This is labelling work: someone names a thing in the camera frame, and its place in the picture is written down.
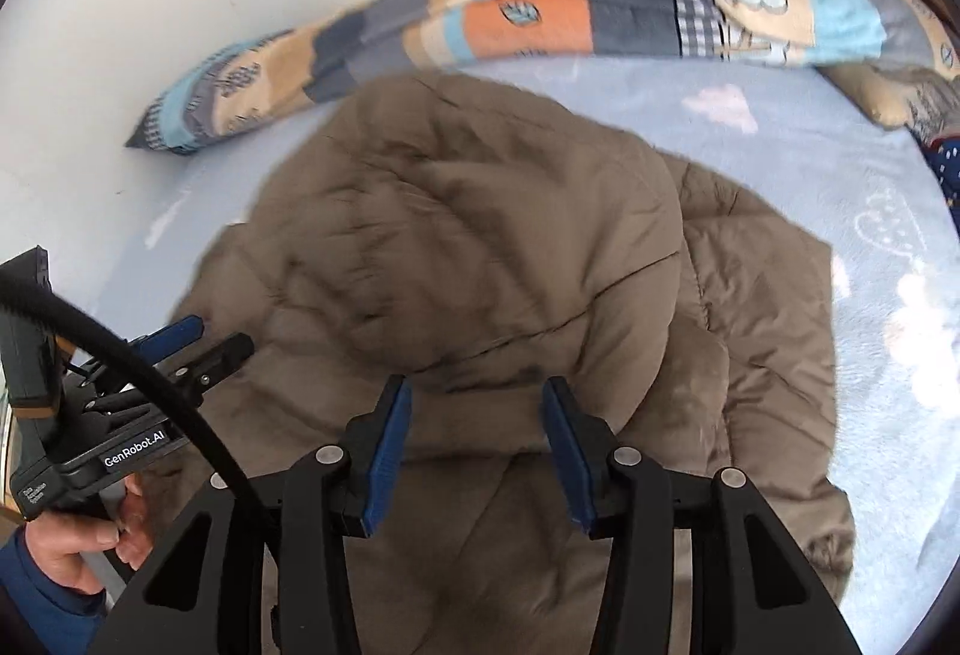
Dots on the beige line-print pillow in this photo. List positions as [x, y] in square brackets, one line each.
[892, 96]

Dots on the patchwork quilt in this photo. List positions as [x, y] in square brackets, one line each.
[622, 3]

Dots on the person's left hand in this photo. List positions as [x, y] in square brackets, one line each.
[67, 546]

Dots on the brown puffer jacket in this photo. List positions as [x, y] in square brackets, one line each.
[480, 227]

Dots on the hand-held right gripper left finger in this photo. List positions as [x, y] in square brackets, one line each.
[386, 452]

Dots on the navy star-print pillow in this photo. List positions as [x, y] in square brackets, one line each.
[945, 164]

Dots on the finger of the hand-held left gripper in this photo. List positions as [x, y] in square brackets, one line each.
[214, 359]
[172, 336]

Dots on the person's left forearm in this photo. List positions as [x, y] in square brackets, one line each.
[37, 610]

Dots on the light blue fleece blanket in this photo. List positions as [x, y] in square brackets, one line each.
[787, 175]

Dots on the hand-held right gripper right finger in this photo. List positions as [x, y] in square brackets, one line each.
[570, 452]

